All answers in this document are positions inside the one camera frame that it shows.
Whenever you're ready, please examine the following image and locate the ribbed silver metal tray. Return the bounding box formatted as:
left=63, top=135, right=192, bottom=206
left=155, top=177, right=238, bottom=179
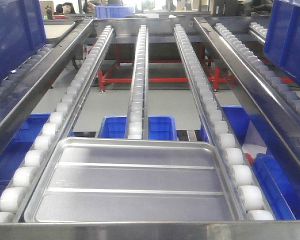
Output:
left=24, top=137, right=247, bottom=223

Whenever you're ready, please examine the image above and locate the grey tray far left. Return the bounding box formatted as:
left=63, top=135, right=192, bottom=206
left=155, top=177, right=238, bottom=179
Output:
left=44, top=20, right=76, bottom=42

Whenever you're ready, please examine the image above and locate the blue bin below centre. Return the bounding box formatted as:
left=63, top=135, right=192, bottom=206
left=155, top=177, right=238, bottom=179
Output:
left=97, top=115, right=178, bottom=141

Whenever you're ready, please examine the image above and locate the middle white roller track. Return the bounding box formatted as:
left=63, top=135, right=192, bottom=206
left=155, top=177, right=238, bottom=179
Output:
left=125, top=25, right=149, bottom=140

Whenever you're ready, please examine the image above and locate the white roller track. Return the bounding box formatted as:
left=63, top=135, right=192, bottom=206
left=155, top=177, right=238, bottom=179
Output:
left=0, top=25, right=115, bottom=223
left=125, top=25, right=149, bottom=140
left=173, top=24, right=275, bottom=221

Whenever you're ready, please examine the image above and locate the far blue bin background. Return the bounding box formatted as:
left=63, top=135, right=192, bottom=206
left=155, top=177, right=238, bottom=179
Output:
left=95, top=5, right=134, bottom=19

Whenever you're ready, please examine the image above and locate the right white roller track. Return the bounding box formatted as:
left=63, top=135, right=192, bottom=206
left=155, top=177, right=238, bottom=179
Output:
left=173, top=24, right=275, bottom=221

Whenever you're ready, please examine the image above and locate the far right roller track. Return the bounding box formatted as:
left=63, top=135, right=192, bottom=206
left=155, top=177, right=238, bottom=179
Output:
left=214, top=22, right=300, bottom=116

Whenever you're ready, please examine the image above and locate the person in background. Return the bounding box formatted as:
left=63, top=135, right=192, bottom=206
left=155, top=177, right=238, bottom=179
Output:
left=54, top=2, right=76, bottom=15

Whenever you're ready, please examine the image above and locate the blue bin lower right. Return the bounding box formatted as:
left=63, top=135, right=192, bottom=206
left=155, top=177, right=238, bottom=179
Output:
left=199, top=104, right=300, bottom=221

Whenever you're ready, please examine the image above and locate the far left roller track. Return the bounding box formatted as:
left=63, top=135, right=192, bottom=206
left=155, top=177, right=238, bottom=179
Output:
left=0, top=43, right=54, bottom=102

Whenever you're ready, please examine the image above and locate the blue bin lower left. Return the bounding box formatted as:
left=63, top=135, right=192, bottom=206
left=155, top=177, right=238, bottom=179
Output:
left=0, top=112, right=75, bottom=211

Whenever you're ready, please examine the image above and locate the large blue bin upper right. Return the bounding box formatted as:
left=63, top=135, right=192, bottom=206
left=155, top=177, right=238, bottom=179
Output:
left=263, top=0, right=300, bottom=86

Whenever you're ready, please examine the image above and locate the large blue bin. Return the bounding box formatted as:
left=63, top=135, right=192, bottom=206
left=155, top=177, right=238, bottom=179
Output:
left=0, top=0, right=47, bottom=83
left=263, top=0, right=300, bottom=86

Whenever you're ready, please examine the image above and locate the large blue bin upper left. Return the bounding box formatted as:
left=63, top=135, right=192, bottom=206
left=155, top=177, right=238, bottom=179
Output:
left=0, top=0, right=47, bottom=83

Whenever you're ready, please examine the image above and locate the left white roller track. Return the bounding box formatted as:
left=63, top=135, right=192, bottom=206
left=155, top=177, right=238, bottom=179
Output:
left=0, top=25, right=115, bottom=223

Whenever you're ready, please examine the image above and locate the red metal floor frame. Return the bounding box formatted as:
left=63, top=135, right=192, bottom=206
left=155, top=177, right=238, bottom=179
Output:
left=96, top=42, right=295, bottom=94

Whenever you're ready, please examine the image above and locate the steel divider rail left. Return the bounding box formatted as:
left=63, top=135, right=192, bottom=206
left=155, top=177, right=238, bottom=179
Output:
left=0, top=18, right=95, bottom=154

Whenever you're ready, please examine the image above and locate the steel divider rail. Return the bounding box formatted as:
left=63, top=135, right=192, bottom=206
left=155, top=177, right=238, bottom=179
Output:
left=194, top=17, right=300, bottom=167
left=0, top=18, right=95, bottom=154

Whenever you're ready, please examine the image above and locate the steel divider rail right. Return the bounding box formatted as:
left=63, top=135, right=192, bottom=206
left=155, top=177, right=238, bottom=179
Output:
left=194, top=17, right=300, bottom=167

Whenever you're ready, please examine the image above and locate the steel front shelf rail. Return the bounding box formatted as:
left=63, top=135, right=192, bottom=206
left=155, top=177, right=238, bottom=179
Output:
left=0, top=220, right=300, bottom=240

